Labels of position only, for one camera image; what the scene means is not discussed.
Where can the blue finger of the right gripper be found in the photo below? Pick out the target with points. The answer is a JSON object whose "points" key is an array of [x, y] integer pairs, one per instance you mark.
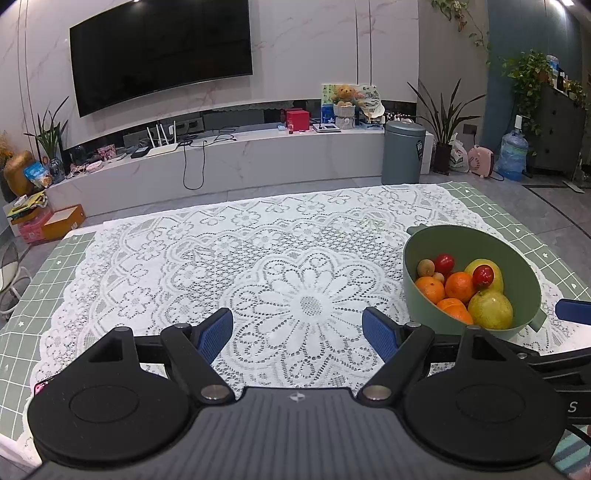
{"points": [[574, 311], [445, 350]]}

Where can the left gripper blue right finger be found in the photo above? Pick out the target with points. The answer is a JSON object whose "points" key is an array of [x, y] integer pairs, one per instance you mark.
{"points": [[404, 351]]}

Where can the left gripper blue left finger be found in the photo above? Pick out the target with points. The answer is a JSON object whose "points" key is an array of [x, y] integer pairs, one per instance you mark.
{"points": [[190, 352]]}

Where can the green-red apple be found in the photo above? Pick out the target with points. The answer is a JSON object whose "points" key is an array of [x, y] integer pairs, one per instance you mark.
{"points": [[492, 310]]}

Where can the orange mandarin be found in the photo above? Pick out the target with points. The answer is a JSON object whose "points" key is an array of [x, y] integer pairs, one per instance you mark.
{"points": [[460, 285], [456, 309], [432, 288]]}

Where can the yellow-green pear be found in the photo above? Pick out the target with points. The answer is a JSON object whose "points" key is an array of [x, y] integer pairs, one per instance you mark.
{"points": [[498, 284]]}

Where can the red cherry tomato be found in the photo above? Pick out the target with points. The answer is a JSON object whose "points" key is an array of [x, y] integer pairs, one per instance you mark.
{"points": [[444, 264], [483, 277]]}

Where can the green plastic colander bowl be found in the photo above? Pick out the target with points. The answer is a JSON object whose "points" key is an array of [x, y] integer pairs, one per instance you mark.
{"points": [[521, 285]]}

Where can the brown kiwi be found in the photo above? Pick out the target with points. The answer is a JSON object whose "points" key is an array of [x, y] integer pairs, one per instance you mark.
{"points": [[426, 268]]}

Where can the white lace tablecloth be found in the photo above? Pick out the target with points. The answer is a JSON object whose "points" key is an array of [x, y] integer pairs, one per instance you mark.
{"points": [[277, 267]]}

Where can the smartphone with red screen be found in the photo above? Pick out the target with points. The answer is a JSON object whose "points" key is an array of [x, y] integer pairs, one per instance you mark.
{"points": [[40, 385]]}

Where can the blue water bottle jug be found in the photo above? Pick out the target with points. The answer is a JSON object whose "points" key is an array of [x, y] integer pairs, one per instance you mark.
{"points": [[512, 160]]}

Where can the green grid table mat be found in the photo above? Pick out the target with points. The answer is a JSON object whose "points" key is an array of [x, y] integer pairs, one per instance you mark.
{"points": [[32, 313]]}

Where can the pink small heater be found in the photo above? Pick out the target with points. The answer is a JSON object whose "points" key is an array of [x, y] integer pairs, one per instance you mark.
{"points": [[481, 161]]}

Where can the white marble tv bench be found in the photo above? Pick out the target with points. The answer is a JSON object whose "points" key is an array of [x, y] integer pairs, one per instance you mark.
{"points": [[235, 161]]}

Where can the orange cardboard box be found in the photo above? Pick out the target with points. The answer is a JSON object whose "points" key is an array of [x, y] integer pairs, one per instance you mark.
{"points": [[62, 222]]}

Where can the white plastic bag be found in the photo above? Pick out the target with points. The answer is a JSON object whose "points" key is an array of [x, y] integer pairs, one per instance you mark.
{"points": [[459, 161]]}

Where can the grey pedal trash bin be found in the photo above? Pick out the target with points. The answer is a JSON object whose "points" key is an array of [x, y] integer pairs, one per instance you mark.
{"points": [[403, 152]]}

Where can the white wifi router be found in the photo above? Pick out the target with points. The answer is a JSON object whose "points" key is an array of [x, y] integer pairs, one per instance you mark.
{"points": [[160, 142]]}

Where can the dark cabinet with ivy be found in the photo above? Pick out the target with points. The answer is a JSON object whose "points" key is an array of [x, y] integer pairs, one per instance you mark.
{"points": [[551, 111]]}

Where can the tall potted plant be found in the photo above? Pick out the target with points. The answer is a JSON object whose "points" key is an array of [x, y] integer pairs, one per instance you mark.
{"points": [[444, 118]]}

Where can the golden vase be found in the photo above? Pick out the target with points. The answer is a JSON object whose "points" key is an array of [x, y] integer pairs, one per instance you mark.
{"points": [[13, 164]]}

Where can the teddy bear in pot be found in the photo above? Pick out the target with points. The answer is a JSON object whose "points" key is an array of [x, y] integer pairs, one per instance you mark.
{"points": [[344, 107]]}

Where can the red box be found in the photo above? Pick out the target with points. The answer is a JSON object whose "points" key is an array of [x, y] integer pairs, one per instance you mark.
{"points": [[297, 120]]}

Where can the potted plant left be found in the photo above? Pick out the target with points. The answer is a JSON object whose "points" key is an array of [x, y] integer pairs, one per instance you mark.
{"points": [[49, 137]]}

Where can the black wall television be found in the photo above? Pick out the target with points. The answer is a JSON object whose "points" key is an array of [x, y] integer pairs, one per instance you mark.
{"points": [[139, 48]]}

